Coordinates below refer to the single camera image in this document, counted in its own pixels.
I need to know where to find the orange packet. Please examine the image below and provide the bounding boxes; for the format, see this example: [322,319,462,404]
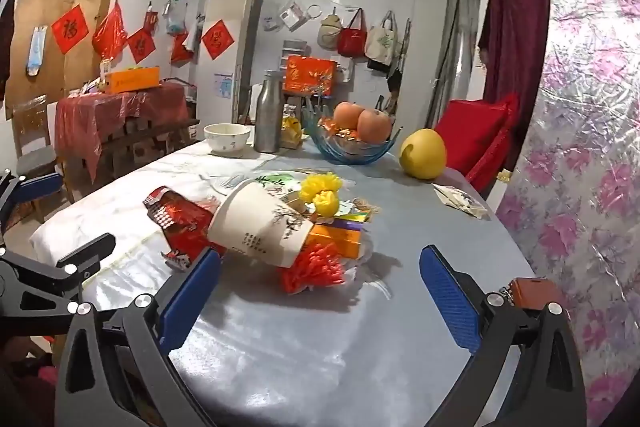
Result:
[305,224,363,260]

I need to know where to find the red paper decoration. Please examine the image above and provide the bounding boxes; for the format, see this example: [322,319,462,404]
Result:
[170,32,193,65]

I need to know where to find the red gift box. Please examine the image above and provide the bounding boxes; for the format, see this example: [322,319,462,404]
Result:
[282,54,338,96]

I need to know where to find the green white wrapper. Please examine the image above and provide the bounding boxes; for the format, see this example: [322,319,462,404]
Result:
[207,169,306,198]

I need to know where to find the yellow pomelo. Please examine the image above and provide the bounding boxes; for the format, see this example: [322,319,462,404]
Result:
[398,128,447,180]

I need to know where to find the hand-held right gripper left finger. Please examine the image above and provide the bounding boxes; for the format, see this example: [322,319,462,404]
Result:
[54,248,223,427]

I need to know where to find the floral plastic sheet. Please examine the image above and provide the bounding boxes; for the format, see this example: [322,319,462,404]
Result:
[495,0,640,427]

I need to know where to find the clear blue plastic bag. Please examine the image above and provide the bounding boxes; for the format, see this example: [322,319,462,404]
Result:
[165,2,188,35]

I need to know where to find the medium red diamond poster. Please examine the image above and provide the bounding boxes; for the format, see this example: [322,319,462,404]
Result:
[201,20,236,60]

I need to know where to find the yellow paper flower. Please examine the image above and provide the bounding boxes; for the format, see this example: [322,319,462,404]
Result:
[312,189,342,219]
[299,173,343,202]

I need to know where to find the orange box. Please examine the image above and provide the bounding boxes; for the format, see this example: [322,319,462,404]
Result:
[105,66,162,95]

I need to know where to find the printed paper cup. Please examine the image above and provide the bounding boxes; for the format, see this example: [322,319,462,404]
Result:
[207,178,315,269]

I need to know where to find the side table with red cover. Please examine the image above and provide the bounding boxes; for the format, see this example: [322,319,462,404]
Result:
[54,82,190,182]

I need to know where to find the grey shelf rack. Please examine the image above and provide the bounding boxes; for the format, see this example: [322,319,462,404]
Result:
[282,39,321,58]

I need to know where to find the dark wooden bench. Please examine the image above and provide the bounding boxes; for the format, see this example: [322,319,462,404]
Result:
[100,117,201,178]

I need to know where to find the hanging clear packet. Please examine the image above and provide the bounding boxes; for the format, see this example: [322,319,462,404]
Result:
[279,1,307,32]

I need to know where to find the black bag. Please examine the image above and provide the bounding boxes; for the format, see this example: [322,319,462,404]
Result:
[385,19,412,94]

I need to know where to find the white canvas tote bag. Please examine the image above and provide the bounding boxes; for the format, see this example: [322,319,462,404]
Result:
[364,11,399,60]

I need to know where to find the pile of small table items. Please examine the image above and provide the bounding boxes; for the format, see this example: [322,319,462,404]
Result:
[67,79,108,96]

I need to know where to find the small red diamond poster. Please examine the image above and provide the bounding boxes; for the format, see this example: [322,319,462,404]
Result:
[126,28,155,64]

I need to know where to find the purple yellow packet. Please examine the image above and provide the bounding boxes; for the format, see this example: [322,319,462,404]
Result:
[320,213,372,230]

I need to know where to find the dark red curtain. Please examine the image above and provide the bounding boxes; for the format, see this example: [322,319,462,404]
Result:
[477,0,553,172]

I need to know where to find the steel bottle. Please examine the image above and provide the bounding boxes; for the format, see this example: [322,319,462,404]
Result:
[254,69,285,154]

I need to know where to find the red cushion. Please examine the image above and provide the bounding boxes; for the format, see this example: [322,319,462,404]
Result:
[434,93,521,192]

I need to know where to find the paper leaflet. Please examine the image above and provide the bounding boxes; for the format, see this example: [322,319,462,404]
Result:
[432,183,490,220]

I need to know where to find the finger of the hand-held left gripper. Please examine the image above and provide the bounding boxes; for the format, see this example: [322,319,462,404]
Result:
[0,233,117,338]
[0,168,66,233]

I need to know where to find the large red diamond poster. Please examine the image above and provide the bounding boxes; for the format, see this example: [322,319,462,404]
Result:
[51,4,90,55]

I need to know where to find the red plastic flower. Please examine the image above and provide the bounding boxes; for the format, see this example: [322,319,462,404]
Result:
[280,242,347,294]

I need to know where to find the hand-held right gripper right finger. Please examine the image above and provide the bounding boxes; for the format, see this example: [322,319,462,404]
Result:
[419,244,587,427]

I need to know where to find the blue glass fruit bowl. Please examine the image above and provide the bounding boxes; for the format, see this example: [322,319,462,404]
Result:
[302,104,403,166]

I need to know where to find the blue face mask pack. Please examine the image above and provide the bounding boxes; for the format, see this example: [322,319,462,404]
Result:
[25,25,49,78]

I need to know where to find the yellow snack packet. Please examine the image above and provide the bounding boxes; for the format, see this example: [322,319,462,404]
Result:
[280,104,304,150]

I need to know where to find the white refrigerator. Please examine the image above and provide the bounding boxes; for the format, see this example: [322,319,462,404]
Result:
[195,0,263,125]

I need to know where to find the dark patterned garment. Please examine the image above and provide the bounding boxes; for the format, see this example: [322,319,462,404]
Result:
[0,0,18,102]

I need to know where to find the red cigarette wrapper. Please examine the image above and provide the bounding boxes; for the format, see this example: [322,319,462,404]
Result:
[143,187,228,270]

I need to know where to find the red tote bag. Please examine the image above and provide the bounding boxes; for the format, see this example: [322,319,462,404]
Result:
[337,8,368,58]

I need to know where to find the white bowl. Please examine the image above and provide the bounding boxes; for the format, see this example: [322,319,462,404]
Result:
[203,123,252,158]

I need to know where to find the beige straw bag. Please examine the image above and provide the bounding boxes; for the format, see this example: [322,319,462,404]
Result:
[316,7,342,52]

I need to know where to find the wooden chair grey cushion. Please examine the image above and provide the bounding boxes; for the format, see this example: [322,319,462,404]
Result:
[12,96,66,223]

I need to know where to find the red plastic bag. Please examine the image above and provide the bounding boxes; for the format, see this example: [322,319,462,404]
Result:
[91,0,128,60]

